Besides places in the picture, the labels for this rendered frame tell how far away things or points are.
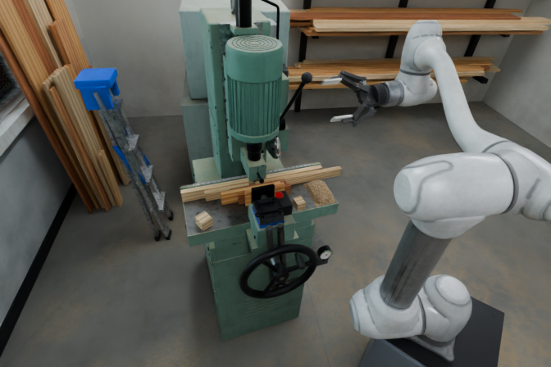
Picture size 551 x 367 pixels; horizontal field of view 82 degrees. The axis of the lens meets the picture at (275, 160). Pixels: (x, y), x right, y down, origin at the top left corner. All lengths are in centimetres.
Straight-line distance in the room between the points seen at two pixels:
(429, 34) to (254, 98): 59
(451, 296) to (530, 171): 56
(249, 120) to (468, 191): 64
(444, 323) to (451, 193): 64
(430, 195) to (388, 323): 56
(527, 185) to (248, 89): 71
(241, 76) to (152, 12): 246
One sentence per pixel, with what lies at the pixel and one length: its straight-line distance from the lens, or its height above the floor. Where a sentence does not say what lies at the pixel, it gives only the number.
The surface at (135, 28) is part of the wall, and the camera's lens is 343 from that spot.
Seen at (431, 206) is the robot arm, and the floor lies 138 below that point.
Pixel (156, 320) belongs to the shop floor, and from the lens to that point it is 208.
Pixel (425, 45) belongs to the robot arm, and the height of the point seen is 151.
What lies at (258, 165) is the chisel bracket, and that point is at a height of 107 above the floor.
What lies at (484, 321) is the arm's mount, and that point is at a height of 63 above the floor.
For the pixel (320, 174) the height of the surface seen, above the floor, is 93.
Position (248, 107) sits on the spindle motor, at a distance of 100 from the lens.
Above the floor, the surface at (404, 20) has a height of 112.
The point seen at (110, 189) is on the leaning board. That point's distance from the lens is 264.
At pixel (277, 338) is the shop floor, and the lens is 196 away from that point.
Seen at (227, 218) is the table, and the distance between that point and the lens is 122.
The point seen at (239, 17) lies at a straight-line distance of 110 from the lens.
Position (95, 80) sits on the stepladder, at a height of 116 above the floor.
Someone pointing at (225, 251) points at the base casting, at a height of 76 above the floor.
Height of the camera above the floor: 181
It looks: 38 degrees down
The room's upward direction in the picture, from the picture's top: 3 degrees clockwise
